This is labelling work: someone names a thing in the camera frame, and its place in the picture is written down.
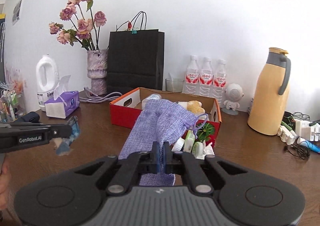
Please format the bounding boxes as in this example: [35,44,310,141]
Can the white round brush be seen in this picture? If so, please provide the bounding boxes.
[171,138,185,152]

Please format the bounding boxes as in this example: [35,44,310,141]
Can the blue patterned cloth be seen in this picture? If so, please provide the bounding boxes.
[53,115,81,157]

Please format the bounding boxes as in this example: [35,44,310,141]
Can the green tissue packet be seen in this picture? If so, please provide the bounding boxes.
[183,130,195,153]

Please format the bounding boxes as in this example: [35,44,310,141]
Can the small round cream jar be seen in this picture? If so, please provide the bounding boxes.
[191,142,204,160]

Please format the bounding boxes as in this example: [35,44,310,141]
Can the purple knit pouch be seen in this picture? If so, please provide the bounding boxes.
[112,100,208,191]

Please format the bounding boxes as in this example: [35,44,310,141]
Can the yellow white plush toy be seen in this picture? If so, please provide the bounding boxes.
[178,101,205,115]

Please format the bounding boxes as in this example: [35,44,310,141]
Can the white cotton swab container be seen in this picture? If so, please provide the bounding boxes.
[142,94,162,110]

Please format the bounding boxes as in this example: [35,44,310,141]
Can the left hand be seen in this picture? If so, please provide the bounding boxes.
[0,155,11,211]

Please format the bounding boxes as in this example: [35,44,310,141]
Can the dark blue case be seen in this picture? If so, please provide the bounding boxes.
[15,112,40,123]

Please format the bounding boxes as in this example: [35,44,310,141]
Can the purple tissue pack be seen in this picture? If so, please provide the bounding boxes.
[44,75,80,119]

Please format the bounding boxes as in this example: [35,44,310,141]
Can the crumpled white tissue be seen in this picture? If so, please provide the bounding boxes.
[199,141,215,160]

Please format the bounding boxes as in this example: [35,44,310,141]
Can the red cardboard box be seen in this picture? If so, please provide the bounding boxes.
[110,88,222,146]

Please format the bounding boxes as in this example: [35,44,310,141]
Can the white detergent bottle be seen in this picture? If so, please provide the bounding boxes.
[36,55,59,112]

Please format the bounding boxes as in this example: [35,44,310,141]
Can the glass cup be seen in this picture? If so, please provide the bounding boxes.
[165,73,184,93]

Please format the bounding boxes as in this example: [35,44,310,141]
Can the left water bottle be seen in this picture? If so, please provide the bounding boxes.
[183,55,200,95]

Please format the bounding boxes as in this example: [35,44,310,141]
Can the water bottle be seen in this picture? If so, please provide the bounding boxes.
[212,60,226,105]
[183,55,200,95]
[199,57,214,97]

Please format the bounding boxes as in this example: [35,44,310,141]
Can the purple ceramic vase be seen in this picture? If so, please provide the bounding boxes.
[87,49,108,96]

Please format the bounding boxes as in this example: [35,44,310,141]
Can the middle water bottle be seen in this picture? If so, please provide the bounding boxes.
[199,57,214,97]

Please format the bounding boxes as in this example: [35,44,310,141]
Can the white robot figurine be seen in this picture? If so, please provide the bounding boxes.
[222,83,244,116]

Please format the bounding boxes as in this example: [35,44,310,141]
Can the right water bottle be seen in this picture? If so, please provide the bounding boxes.
[212,60,226,105]

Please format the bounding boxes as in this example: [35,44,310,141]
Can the dried pink roses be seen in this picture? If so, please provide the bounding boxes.
[49,0,107,51]

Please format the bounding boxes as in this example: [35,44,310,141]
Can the black paper bag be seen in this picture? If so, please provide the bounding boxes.
[106,11,165,94]

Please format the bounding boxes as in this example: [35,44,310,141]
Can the yellow thermos jug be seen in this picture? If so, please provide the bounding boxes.
[247,47,291,136]

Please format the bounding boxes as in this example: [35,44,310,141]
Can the eyeglasses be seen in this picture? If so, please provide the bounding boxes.
[292,112,310,121]

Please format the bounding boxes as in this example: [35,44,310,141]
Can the white power strip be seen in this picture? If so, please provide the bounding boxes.
[277,120,319,145]

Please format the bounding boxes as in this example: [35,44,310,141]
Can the blue pen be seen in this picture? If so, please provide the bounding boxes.
[300,141,320,154]

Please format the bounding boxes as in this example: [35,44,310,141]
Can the black earphone cable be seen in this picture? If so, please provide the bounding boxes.
[283,141,312,161]

